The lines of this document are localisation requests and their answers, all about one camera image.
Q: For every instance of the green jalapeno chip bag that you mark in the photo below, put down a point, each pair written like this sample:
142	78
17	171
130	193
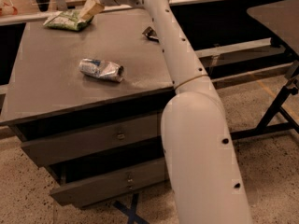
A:
69	20

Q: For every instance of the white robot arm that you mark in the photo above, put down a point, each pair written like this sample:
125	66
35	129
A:
198	148

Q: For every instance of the crushed silver redbull can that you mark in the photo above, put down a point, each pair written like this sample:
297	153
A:
101	69

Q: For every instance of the dark snack bar wrapper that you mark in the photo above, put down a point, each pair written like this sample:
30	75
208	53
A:
150	34

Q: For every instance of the orange white object on shelf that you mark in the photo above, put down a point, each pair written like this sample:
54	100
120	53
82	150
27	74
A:
7	10

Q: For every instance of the grey drawer cabinet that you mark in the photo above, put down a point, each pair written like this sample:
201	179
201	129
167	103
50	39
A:
47	94

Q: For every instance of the upper grey drawer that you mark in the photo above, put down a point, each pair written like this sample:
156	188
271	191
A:
88	140

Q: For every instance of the grey drawer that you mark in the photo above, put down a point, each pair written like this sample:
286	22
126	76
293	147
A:
88	140
104	187

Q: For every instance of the lower grey drawer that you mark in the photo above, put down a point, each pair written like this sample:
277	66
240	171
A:
104	187

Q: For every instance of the grey side table top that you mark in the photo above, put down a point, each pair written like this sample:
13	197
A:
282	19

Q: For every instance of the black metal table stand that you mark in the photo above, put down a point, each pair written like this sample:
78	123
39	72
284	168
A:
264	127

